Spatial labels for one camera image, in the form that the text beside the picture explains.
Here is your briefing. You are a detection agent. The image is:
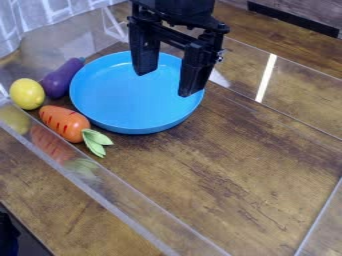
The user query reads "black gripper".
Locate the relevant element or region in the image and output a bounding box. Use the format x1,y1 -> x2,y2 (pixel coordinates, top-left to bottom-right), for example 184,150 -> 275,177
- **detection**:
128,0 -> 229,97

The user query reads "blue round plate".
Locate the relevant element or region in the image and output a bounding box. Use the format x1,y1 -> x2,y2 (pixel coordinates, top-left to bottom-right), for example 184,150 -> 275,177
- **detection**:
69,51 -> 204,135

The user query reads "orange toy carrot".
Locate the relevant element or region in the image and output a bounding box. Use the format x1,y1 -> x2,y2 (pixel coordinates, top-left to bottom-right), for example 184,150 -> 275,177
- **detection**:
38,105 -> 113,158

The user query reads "purple toy eggplant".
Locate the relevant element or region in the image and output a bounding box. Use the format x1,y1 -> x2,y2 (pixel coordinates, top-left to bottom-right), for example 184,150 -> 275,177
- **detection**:
41,57 -> 85,99

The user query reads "yellow toy lemon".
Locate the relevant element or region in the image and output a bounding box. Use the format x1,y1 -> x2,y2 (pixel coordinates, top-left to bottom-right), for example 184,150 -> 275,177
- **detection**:
9,78 -> 45,110

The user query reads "clear acrylic front barrier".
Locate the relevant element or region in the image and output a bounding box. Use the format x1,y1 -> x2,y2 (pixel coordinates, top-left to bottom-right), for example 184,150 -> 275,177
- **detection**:
0,95 -> 231,256

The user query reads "clear acrylic corner bracket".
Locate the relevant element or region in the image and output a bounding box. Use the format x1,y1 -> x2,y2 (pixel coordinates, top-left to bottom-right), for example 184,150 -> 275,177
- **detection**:
101,7 -> 128,43

